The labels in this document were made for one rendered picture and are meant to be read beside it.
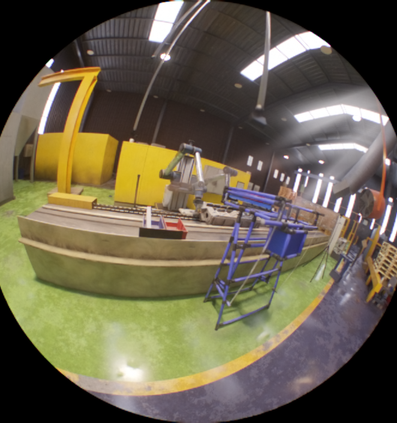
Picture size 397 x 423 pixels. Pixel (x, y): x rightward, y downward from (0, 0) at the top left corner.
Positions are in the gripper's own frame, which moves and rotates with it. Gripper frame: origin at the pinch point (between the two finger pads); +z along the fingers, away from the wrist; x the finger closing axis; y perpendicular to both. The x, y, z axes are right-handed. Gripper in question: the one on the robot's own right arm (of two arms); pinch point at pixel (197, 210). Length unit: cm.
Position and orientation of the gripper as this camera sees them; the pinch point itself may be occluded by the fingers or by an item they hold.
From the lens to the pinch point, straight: 178.8
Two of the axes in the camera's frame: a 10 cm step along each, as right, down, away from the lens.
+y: 4.2, -0.9, -9.0
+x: 9.1, 1.2, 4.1
